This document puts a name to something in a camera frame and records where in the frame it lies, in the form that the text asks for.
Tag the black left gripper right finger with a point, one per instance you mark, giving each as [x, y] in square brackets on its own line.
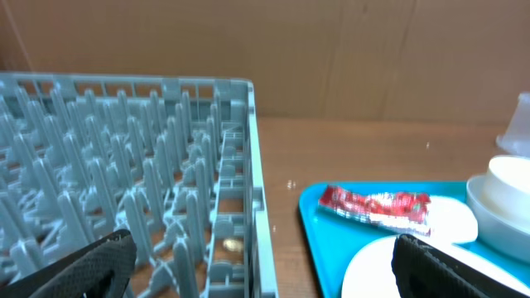
[422, 270]

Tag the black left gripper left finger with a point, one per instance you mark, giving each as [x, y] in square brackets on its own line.
[101, 269]

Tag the grey shallow bowl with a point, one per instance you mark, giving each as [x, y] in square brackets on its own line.
[498, 233]

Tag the white paper cup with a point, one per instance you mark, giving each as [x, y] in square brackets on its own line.
[506, 188]

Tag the white round plate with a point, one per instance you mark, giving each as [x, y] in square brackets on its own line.
[369, 274]

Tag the white crumpled napkin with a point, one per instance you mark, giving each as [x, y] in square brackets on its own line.
[451, 220]

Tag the red foil snack wrapper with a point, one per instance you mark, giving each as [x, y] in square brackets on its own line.
[401, 212]

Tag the teal plastic tray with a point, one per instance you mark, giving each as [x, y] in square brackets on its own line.
[334, 241]

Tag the grey plastic dish rack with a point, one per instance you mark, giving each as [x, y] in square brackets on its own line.
[173, 160]

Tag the clear plastic bin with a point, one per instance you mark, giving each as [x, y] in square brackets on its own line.
[515, 140]

